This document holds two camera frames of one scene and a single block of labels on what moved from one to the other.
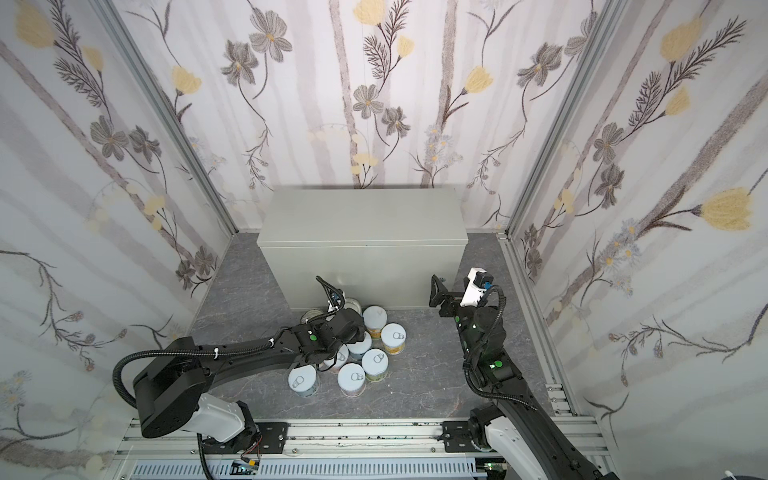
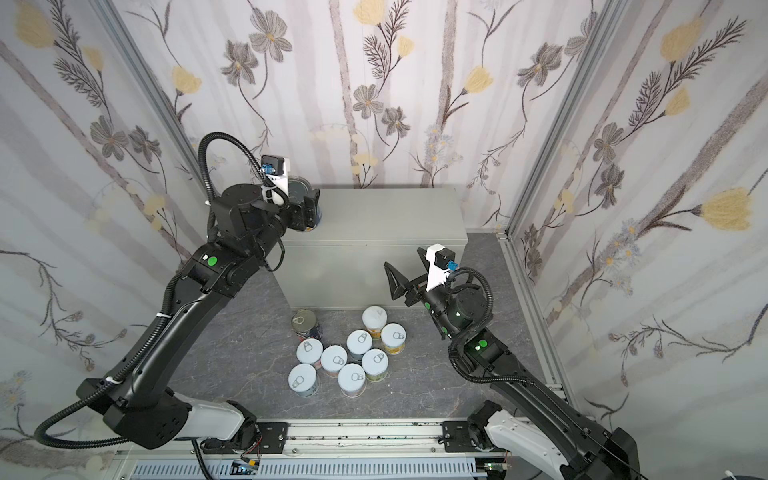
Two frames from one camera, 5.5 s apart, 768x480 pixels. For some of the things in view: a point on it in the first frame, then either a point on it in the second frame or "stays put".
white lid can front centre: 351,379 stays put
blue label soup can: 352,303 to 298,188
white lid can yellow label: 393,336 stays put
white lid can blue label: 357,350 stays put
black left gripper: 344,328 to 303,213
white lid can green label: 374,363 stays put
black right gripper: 448,303 to 414,290
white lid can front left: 303,381 stays put
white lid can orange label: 374,318 stays put
